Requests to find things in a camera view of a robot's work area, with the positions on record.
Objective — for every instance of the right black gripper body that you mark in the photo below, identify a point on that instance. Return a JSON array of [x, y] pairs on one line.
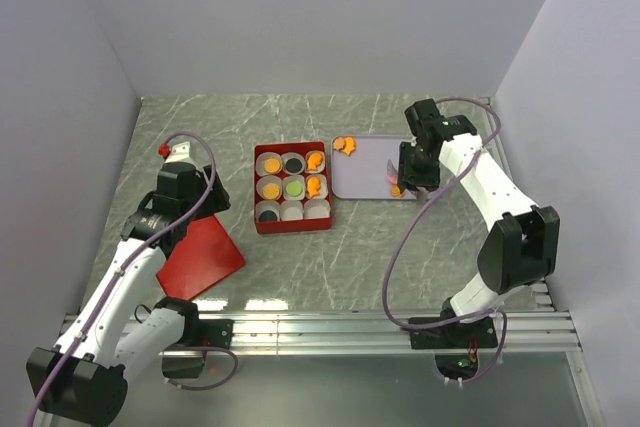
[[418, 169]]

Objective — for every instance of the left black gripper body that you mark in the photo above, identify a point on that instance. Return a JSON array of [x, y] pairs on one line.
[[200, 187]]

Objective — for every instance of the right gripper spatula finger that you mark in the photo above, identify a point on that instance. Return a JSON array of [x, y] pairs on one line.
[[391, 169], [422, 195]]

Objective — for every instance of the orange swirl cookie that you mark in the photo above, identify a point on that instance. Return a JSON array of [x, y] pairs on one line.
[[397, 192]]

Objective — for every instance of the orange round cookie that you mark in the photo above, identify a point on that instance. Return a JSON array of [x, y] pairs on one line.
[[271, 191], [272, 166]]

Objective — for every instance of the red tin lid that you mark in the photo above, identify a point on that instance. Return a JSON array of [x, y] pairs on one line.
[[204, 258]]

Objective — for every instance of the red cookie tin box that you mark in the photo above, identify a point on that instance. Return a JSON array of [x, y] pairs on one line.
[[296, 215]]

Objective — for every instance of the green round cookie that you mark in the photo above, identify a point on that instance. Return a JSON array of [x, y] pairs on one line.
[[294, 189]]

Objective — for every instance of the orange fish cookie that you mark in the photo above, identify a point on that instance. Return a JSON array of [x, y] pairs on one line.
[[315, 161], [348, 146], [313, 186]]

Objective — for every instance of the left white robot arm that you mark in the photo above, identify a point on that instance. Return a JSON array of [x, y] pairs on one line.
[[85, 376]]

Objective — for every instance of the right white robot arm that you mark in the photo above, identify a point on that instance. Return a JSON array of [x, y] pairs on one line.
[[522, 241]]

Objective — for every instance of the lavender plastic tray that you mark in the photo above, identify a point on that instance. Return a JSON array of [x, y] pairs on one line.
[[363, 174]]

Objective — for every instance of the orange flower cookie left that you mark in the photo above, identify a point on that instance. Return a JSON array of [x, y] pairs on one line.
[[339, 143]]

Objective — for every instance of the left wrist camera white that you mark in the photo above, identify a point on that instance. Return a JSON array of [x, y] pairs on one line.
[[181, 152]]

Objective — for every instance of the aluminium rail frame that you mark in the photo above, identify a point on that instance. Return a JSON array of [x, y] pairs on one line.
[[282, 333]]

